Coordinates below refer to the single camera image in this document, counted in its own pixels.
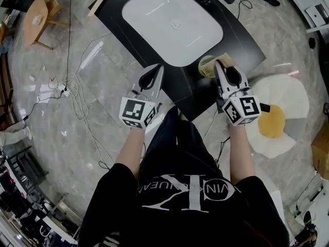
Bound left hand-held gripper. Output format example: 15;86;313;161
118;63;165;130

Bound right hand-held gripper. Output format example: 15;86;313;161
213;60;263;126

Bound green translucent cup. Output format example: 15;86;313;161
197;55;220;78

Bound white sink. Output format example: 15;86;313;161
121;0;224;67

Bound person's right forearm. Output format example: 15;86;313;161
227;123;257;184

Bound person's left forearm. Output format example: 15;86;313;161
114;127;148;176

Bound egg-shaped white yellow rug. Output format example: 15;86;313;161
246;73;310;160

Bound brown cardboard piece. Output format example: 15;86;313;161
217;52;237;68

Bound person's black trousers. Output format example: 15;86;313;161
140;106;219;180

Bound black vanity unit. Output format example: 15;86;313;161
88;0;267;122

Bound white power strip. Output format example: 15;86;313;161
57;82;71;97

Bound brown cardboard box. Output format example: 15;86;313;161
311;121;329;182

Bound light wooden plank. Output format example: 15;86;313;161
87;0;115;17

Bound silver laptop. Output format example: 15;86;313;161
305;5;329;27

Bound person's black printed shirt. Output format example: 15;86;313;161
79;153;291;247

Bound wooden side table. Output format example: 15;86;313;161
23;0;70;51

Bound black shelf rack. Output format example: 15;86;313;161
4;145;49;190

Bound thin black floor cable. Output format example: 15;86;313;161
202;135;232;166

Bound tangled white cable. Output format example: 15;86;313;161
37;33;115;170

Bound long black cable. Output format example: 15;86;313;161
63;0;77;92

